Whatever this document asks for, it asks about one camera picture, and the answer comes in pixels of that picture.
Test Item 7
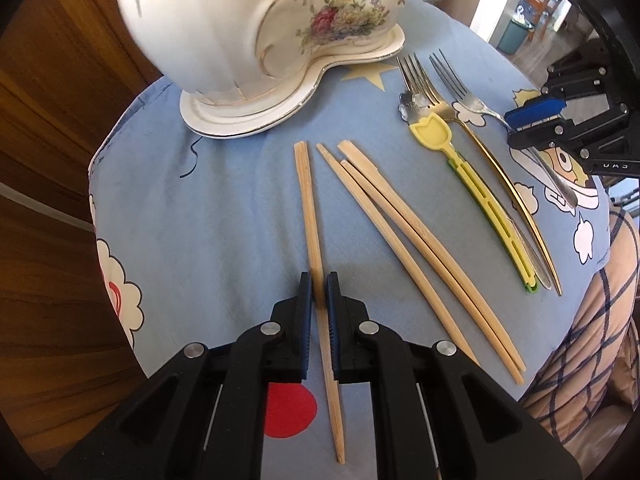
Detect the blue cartoon printed cloth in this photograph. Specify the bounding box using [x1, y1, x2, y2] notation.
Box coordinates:
[87, 0, 626, 480]

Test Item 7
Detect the person's plaid trouser leg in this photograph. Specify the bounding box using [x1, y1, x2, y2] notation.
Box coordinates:
[520, 205, 640, 461]

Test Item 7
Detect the teal trash bin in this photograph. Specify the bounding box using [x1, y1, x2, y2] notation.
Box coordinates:
[497, 7, 533, 56]

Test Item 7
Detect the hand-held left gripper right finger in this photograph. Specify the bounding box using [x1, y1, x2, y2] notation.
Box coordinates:
[326, 271, 583, 480]

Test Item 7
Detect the silver metal fork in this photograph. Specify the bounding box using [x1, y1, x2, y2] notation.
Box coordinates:
[428, 49, 580, 208]

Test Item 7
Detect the white floral ceramic utensil holder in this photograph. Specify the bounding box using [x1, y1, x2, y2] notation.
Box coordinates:
[102, 0, 411, 107]

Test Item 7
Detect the yellow plastic tulip pick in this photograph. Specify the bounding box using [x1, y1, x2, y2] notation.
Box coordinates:
[409, 112, 541, 286]

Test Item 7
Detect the silver ornate spoon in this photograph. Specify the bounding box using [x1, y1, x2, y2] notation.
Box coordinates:
[397, 89, 553, 291]

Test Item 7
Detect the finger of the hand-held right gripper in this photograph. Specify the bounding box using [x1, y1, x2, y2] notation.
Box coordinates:
[507, 110, 640, 177]
[504, 40, 627, 129]

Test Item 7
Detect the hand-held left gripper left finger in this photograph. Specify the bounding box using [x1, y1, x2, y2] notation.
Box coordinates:
[52, 271, 313, 480]

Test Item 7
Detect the bamboo chopstick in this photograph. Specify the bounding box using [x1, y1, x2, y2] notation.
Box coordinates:
[316, 143, 482, 367]
[337, 140, 527, 371]
[294, 142, 347, 464]
[340, 159, 522, 385]

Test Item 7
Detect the gold metal fork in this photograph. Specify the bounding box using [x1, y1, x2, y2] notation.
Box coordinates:
[396, 53, 563, 297]

